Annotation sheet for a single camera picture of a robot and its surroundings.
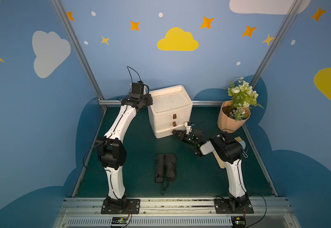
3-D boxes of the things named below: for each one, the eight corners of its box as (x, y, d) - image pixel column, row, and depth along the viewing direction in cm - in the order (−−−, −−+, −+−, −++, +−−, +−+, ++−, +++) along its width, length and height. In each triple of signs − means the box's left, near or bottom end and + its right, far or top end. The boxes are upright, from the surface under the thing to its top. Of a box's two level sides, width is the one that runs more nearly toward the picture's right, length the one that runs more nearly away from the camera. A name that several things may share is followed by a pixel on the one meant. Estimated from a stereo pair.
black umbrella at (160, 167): (153, 182, 83) (153, 181, 82) (155, 155, 94) (155, 154, 92) (164, 182, 83) (164, 181, 82) (164, 155, 94) (164, 154, 92)
